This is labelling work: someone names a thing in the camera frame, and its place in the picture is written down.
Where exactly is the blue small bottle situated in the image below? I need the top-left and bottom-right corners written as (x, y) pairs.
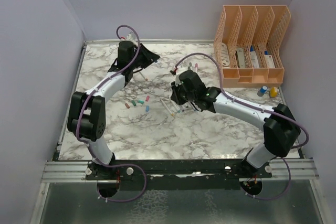
top-left (257, 86), bottom-right (268, 97)

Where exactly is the aluminium frame rail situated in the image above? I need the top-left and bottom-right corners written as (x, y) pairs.
top-left (41, 158), bottom-right (319, 183)

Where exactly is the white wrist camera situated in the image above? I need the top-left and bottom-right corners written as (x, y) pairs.
top-left (126, 32), bottom-right (138, 45)
top-left (175, 73), bottom-right (184, 87)

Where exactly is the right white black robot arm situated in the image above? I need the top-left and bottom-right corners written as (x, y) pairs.
top-left (171, 70), bottom-right (301, 177)

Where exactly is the brown cap marker pen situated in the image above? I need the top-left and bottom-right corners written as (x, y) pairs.
top-left (160, 99), bottom-right (175, 117)

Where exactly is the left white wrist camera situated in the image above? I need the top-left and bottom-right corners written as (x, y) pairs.
top-left (126, 32), bottom-right (138, 45)

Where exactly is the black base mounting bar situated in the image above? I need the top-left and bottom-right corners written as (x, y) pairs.
top-left (85, 159), bottom-right (272, 181)

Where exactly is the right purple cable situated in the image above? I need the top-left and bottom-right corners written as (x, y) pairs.
top-left (174, 53), bottom-right (310, 200)

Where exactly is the orange plastic file organizer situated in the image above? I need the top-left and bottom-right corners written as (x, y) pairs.
top-left (214, 5), bottom-right (291, 88)

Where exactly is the green cap marker pen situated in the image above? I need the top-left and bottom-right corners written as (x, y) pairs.
top-left (171, 101), bottom-right (181, 113)

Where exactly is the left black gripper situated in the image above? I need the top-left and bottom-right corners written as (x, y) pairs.
top-left (130, 44), bottom-right (161, 70)

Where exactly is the white blue box in organizer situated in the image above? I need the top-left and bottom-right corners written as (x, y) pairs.
top-left (250, 45), bottom-right (260, 68)

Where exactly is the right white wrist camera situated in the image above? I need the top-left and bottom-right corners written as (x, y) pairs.
top-left (175, 73), bottom-right (184, 87)

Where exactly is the white booklet in organizer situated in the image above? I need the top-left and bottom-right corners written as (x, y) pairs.
top-left (219, 43), bottom-right (230, 68)

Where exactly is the white red box in organizer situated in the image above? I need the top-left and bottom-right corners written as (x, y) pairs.
top-left (264, 50), bottom-right (275, 68)

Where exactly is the purple cable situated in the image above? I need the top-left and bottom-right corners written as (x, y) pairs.
top-left (76, 25), bottom-right (147, 203)
top-left (174, 53), bottom-right (310, 200)

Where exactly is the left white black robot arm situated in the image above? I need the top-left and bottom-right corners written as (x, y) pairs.
top-left (67, 40), bottom-right (160, 179)

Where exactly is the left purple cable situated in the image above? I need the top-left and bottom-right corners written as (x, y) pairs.
top-left (76, 25), bottom-right (147, 203)

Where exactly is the yellow small bottle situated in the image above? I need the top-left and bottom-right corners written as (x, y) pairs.
top-left (269, 87), bottom-right (279, 98)

